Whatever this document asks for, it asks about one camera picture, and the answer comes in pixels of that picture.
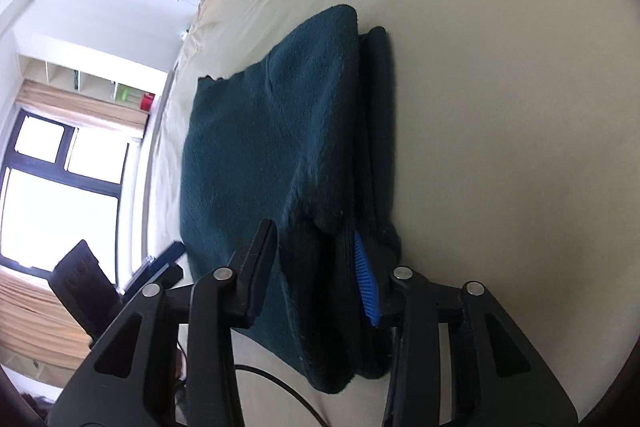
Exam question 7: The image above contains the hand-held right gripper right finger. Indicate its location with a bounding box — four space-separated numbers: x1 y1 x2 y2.
352 232 578 427

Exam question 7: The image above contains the white window bench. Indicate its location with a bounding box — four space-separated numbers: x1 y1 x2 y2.
117 67 178 288

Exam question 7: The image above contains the black framed window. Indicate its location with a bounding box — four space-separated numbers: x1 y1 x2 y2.
0 109 131 273

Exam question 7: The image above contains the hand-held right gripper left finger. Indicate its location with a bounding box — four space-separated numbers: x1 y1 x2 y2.
47 219 278 427

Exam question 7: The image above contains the white wall shelf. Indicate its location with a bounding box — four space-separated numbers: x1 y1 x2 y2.
17 54 168 118

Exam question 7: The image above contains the black cable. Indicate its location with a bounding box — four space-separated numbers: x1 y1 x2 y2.
232 363 331 427

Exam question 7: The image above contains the dark green knit sweater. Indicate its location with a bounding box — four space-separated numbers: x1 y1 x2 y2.
179 4 403 395

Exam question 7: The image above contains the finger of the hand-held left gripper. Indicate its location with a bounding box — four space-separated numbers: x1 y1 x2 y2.
51 239 123 348
120 241 186 300

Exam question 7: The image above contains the bed with beige sheet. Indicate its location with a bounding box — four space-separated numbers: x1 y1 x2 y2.
145 0 640 427

